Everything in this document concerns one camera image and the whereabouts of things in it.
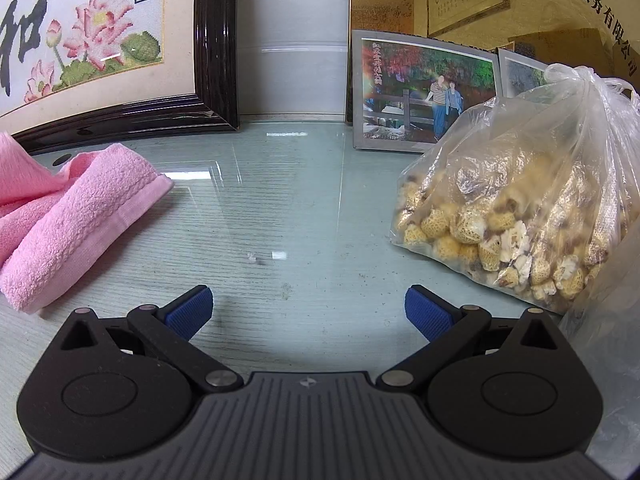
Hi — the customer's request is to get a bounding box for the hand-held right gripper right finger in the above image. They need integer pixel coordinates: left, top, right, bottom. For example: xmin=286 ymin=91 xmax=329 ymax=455
xmin=376 ymin=284 xmax=561 ymax=394

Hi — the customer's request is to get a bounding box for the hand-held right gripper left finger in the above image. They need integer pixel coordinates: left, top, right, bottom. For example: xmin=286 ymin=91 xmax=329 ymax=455
xmin=59 ymin=284 xmax=245 ymax=394

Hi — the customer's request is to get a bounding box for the pink towel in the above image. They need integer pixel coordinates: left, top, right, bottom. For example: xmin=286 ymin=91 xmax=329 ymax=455
xmin=0 ymin=131 xmax=176 ymax=314

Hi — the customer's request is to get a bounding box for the plastic bag of dried mushrooms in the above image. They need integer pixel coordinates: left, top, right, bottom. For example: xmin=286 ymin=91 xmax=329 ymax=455
xmin=389 ymin=62 xmax=640 ymax=314

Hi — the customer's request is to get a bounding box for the clear plastic bag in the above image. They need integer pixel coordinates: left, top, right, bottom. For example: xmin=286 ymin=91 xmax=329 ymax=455
xmin=559 ymin=245 xmax=640 ymax=463

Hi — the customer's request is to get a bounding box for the framed photo of two people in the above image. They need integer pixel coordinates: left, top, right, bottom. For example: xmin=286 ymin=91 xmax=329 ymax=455
xmin=351 ymin=29 xmax=501 ymax=155

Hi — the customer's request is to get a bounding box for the framed landscape photo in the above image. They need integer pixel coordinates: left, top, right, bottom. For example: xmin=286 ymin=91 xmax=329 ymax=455
xmin=497 ymin=47 xmax=552 ymax=102

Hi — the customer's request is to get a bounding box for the framed lotus cross-stitch picture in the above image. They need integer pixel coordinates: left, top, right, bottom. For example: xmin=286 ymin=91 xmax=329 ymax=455
xmin=0 ymin=0 xmax=240 ymax=154

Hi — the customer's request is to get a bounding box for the gold wall plaque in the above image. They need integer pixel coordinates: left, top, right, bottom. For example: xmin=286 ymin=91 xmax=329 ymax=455
xmin=346 ymin=0 xmax=640 ymax=127

